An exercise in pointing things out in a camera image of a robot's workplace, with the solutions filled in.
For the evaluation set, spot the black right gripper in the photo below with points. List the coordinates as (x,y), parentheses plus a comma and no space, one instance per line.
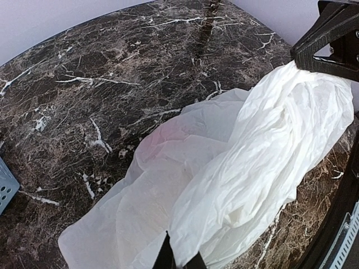
(331,45)

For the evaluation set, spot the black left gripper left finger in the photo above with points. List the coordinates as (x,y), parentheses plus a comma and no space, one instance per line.
(165,258)

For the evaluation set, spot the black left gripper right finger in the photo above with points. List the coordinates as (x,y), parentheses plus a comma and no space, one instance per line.
(196,262)

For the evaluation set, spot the white plastic bag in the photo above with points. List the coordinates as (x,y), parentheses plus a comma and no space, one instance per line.
(215,176)

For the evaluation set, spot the light blue plastic basket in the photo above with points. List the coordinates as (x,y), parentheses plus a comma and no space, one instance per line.
(8,184)

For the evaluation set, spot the grey slotted cable duct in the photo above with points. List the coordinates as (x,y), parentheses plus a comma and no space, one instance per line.
(343,241)

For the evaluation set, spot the black front rail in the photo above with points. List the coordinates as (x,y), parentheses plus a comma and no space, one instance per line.
(344,201)

